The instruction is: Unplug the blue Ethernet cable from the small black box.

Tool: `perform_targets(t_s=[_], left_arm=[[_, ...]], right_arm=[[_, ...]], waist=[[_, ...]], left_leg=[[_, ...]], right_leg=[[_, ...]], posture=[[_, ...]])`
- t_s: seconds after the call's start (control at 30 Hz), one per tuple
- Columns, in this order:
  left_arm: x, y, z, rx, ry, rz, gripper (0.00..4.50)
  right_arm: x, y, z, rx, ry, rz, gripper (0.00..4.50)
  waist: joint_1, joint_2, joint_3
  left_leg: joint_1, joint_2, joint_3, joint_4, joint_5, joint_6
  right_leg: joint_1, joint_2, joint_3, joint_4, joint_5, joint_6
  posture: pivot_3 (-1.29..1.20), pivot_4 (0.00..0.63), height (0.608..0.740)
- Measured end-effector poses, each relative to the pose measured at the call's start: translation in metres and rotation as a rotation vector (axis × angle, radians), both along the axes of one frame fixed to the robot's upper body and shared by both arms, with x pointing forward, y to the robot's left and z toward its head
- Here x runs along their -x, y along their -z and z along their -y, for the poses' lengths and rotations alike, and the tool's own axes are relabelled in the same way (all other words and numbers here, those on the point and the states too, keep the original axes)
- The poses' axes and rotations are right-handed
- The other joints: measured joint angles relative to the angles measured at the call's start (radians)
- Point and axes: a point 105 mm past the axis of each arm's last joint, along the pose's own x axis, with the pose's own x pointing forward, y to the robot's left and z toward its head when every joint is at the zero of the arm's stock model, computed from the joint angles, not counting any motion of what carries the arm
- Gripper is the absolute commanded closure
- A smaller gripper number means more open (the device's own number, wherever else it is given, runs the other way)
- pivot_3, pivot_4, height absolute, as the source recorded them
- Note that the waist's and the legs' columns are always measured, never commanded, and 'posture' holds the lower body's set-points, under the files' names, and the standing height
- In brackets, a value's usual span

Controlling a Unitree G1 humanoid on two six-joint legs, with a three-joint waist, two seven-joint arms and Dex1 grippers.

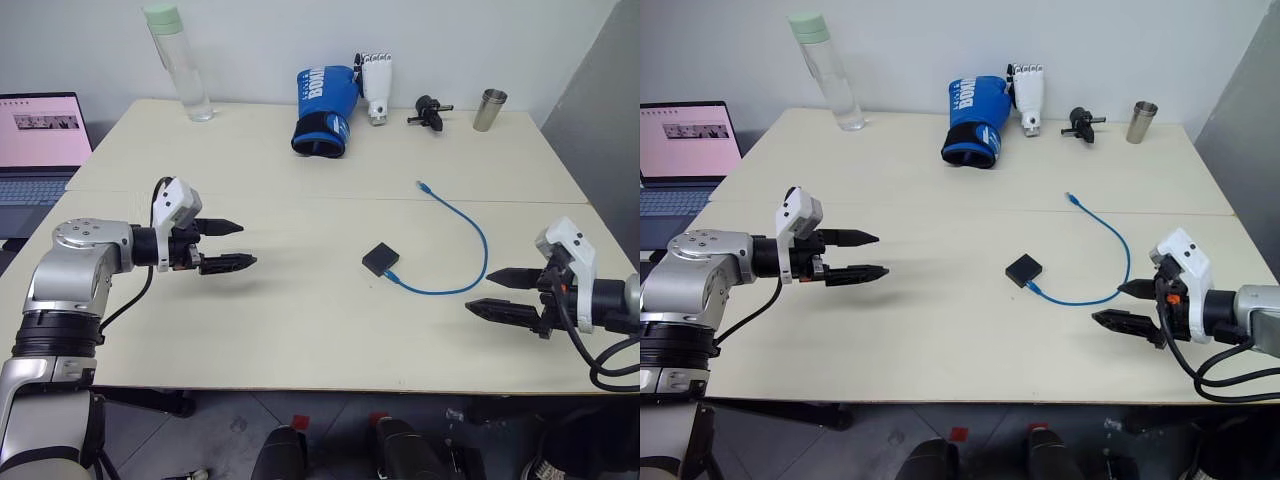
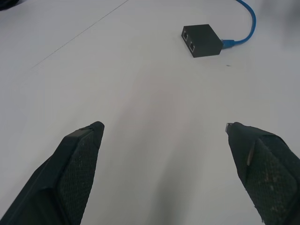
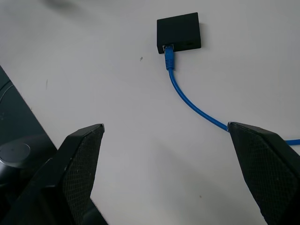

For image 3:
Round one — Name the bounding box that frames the blue Ethernet cable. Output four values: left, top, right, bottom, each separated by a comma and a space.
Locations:
163, 45, 300, 146

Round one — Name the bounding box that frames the black network switch box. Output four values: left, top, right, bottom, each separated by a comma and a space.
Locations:
156, 12, 202, 55

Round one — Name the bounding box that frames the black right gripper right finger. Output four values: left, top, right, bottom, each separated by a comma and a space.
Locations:
227, 121, 300, 225

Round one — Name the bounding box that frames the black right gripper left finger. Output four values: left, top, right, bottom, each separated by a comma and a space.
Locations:
0, 123, 105, 225

